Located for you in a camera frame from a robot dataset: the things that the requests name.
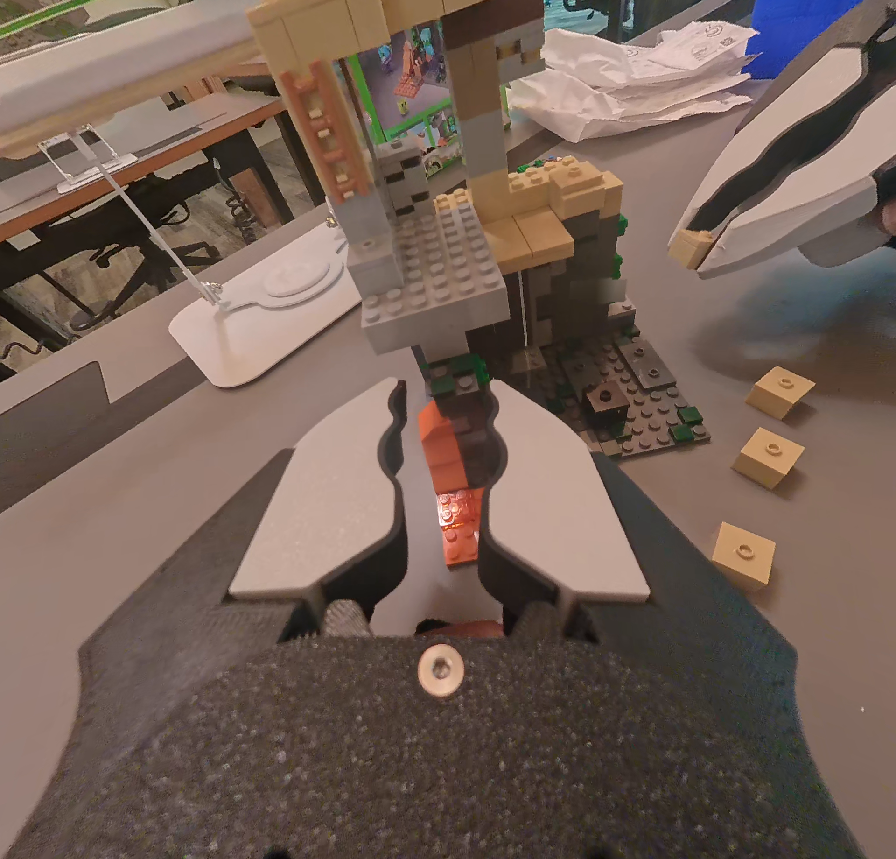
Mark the person's right hand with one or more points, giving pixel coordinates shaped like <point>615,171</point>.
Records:
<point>887,218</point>

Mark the green toy set box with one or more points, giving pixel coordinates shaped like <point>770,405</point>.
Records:
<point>406,82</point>

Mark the grey desk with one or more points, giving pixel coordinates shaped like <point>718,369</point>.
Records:
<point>805,663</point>

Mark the tan toy brick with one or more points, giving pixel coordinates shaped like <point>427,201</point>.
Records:
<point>778,390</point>
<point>766,456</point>
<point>687,250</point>
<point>742,554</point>

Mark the toy brick building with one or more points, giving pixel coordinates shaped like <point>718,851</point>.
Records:
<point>434,271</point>

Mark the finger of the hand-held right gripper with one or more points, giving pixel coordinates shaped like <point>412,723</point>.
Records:
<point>770,124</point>
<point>784,222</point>

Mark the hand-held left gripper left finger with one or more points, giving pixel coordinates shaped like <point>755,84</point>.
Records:
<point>322,509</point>

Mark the white paper bag pile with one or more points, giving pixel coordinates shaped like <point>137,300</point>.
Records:
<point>616,96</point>

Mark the blue plastic bin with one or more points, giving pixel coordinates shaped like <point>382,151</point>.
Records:
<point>826,4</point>

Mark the white book stand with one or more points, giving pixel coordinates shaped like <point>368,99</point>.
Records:
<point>231,355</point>

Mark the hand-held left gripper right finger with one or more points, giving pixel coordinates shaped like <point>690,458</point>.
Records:
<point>560,516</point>

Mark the wood-edged side table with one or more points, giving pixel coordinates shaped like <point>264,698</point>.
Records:
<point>210,113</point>

